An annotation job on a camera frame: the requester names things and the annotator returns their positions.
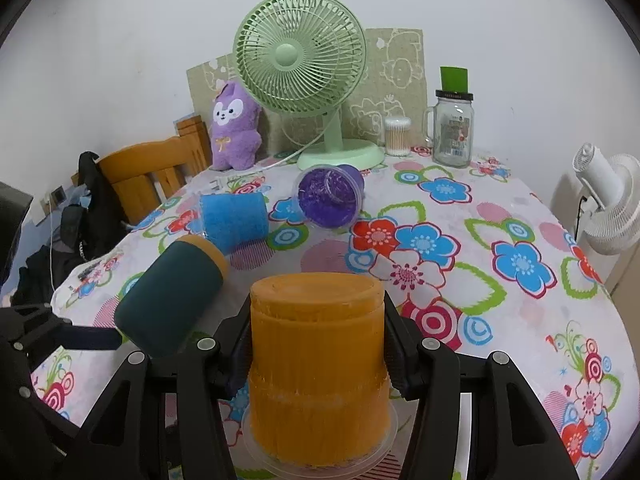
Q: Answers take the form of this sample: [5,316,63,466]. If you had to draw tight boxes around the black bag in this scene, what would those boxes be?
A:
[19,151,134,307]

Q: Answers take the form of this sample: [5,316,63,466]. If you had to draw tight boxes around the white fan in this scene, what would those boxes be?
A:
[571,142,640,259]

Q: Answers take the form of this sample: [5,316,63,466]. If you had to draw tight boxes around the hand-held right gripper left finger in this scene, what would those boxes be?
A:
[75,301,252,480]

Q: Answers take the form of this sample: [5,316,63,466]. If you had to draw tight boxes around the beige printed board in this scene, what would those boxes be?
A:
[186,27,429,157]

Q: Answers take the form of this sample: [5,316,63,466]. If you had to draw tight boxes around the cotton swab container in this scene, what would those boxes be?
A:
[384,116,412,157]

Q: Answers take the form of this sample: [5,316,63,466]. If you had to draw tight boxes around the purple plush toy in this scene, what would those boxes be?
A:
[208,80,264,171]

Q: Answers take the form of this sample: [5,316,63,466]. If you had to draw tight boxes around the green desk fan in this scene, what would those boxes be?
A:
[232,0,386,171]

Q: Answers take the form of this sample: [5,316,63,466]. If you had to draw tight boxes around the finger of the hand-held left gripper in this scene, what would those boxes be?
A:
[0,304,124,357]
[0,342,76,461]

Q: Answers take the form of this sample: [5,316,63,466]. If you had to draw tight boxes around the green plastic cap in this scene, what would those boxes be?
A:
[439,66,469,94]

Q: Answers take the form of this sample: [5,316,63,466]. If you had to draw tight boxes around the wooden chair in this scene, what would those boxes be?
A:
[96,136,202,227]
[174,115,214,177]

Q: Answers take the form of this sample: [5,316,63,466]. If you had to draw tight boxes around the white cable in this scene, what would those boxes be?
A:
[212,146,329,187]

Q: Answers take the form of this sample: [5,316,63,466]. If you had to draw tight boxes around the purple cup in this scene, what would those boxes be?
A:
[297,162,366,229]

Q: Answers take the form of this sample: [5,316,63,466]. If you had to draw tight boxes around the glass jar mug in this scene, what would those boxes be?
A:
[424,89,475,167]

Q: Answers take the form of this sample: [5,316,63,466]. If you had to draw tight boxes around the dark green cup orange rim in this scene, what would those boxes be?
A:
[114,234,231,359]

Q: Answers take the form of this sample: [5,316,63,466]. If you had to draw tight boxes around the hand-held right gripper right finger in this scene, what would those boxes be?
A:
[382,304,581,480]

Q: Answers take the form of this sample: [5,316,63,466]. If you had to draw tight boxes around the blue cup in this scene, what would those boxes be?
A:
[199,191,270,256]

